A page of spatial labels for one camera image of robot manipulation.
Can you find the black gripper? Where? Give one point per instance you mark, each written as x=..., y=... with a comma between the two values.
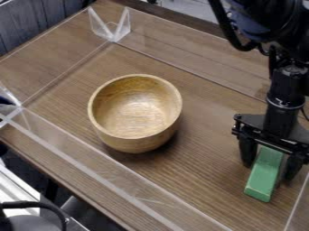
x=248, y=129

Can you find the green rectangular block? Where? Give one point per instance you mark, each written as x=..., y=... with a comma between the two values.
x=263, y=176

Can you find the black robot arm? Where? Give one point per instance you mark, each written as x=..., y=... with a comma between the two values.
x=272, y=26

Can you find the brown wooden bowl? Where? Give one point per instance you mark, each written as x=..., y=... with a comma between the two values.
x=133, y=111

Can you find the grey metal stand base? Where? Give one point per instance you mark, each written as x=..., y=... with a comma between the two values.
x=33, y=222

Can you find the clear acrylic front wall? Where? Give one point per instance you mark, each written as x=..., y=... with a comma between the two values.
x=120, y=193

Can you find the clear acrylic corner bracket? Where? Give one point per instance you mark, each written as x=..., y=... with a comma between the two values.
x=109, y=31

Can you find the clear acrylic left bracket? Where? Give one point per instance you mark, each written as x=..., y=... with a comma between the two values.
x=9, y=106

